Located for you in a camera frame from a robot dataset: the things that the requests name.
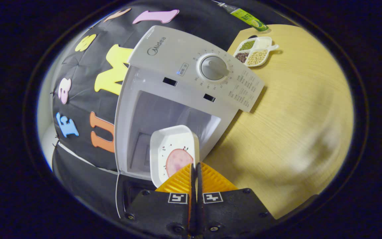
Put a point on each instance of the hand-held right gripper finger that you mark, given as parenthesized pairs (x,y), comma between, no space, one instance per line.
(192,212)
(200,212)

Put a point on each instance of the pink round food slice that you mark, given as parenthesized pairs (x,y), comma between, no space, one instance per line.
(177,161)

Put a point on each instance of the white square plate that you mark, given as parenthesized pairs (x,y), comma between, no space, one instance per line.
(174,139)

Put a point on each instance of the white microwave oven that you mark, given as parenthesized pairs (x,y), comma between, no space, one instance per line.
(177,56)

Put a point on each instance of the white divided dish of beans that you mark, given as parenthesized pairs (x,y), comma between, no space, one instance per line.
(255,53)

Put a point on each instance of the green drink bottle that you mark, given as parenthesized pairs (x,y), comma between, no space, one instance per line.
(249,18)

